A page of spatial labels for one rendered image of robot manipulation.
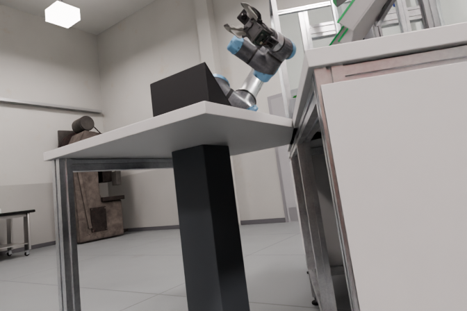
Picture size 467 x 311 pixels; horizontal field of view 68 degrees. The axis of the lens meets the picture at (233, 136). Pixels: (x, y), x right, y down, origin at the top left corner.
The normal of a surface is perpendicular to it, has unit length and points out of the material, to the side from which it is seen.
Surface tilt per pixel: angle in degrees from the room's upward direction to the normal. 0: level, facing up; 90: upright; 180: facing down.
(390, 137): 90
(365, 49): 90
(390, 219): 90
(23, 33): 90
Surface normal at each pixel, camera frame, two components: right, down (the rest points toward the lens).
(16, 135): 0.81, -0.19
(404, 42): -0.13, -0.13
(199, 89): -0.57, -0.05
